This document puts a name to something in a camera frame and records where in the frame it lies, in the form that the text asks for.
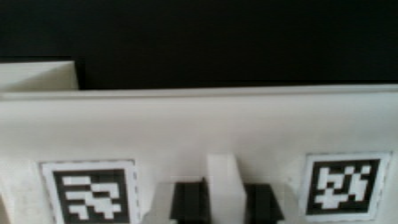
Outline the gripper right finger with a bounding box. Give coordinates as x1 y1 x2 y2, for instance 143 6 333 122
246 183 285 224

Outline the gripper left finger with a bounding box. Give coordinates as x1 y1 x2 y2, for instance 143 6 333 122
170 179 212 224

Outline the white cabinet door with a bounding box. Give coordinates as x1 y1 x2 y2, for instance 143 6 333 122
0 84 398 224

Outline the white cabinet body box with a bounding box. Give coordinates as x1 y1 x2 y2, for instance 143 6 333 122
0 61 79 92

